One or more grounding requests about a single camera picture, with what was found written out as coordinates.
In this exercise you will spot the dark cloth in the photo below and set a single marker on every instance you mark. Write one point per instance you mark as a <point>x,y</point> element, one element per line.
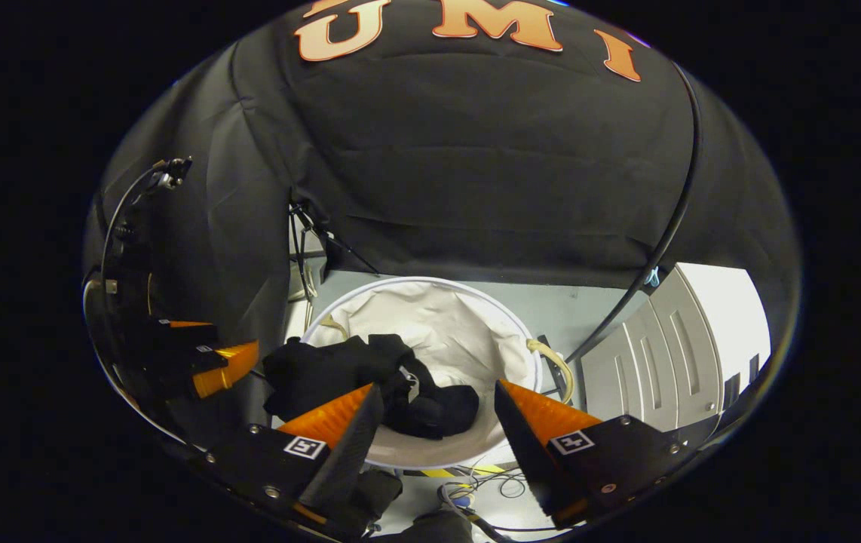
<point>430,529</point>

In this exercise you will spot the white laundry hamper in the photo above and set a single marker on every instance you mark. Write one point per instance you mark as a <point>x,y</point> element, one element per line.
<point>461,324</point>

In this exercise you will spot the black backdrop stand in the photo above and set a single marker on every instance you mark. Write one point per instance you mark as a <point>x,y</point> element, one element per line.
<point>298,249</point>

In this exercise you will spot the white board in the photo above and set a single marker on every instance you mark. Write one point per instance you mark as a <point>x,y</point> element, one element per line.
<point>657,362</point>

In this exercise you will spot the black clothes rack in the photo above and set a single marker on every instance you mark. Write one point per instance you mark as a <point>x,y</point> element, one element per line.
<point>694,166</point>

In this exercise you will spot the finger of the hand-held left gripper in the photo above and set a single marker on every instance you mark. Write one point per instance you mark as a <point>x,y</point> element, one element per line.
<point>189,334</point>
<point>227,366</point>

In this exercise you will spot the black backdrop cloth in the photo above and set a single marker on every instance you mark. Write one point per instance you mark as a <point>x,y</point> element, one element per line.
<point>476,151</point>

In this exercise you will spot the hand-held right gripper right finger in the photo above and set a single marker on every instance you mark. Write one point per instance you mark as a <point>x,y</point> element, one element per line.
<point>528,460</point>

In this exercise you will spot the black knit jacket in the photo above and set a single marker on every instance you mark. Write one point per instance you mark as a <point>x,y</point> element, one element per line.
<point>325,369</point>

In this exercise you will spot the yellow black hazard tape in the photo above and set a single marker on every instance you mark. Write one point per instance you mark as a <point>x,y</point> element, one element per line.
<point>438,473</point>

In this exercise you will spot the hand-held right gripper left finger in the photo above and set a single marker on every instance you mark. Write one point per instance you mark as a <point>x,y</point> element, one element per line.
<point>347,460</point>

